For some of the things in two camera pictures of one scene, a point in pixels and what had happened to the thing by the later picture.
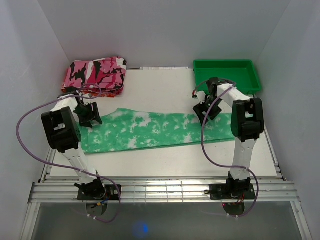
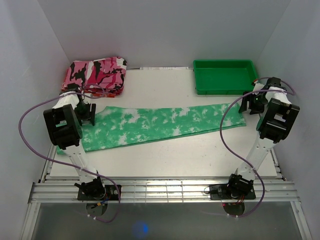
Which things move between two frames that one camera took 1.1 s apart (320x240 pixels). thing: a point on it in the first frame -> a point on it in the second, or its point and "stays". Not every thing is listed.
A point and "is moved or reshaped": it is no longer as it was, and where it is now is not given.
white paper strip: x=166 y=68 stays
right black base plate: x=222 y=192 stays
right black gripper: x=199 y=109 -> x=255 y=110
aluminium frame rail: x=163 y=193 stays
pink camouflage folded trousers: x=107 y=72 stays
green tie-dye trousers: x=127 y=129 is moved or reshaped
